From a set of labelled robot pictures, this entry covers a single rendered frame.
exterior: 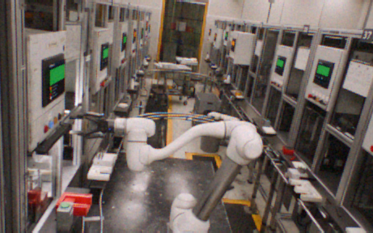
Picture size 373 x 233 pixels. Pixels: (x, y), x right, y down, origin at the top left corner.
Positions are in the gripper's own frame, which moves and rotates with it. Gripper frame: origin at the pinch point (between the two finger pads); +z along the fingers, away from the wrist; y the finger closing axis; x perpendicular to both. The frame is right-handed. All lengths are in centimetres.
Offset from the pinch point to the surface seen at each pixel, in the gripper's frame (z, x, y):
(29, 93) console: 10.4, 34.4, 29.0
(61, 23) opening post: 6, -7, 50
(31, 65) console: 9, 33, 39
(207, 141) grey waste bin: -151, -272, -149
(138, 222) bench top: -37, -7, -71
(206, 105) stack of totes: -162, -348, -119
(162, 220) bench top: -52, -9, -72
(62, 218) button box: 1.6, 30.1, -34.7
